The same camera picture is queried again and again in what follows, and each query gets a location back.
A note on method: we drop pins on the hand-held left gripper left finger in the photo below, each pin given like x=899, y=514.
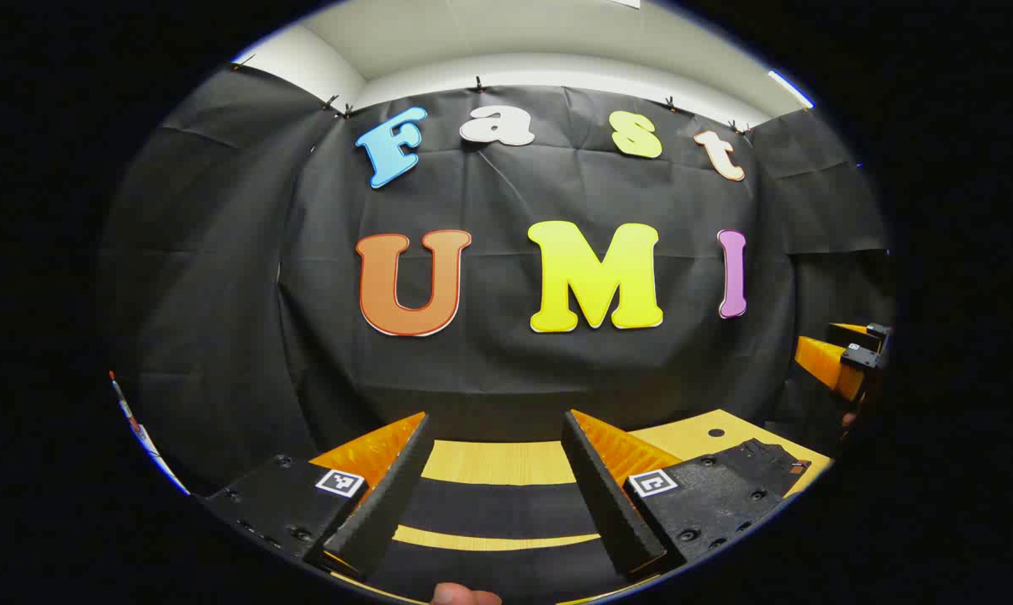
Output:
x=388, y=496

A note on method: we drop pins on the black jeans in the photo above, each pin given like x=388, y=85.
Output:
x=498, y=508

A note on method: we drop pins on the red and white rod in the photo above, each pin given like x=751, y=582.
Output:
x=123, y=403

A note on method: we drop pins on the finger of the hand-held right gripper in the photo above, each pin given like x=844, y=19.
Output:
x=851, y=334
x=821, y=361

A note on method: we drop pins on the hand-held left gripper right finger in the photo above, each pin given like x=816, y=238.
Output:
x=603, y=504

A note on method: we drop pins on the row of black cloth clips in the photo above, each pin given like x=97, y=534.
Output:
x=478, y=85

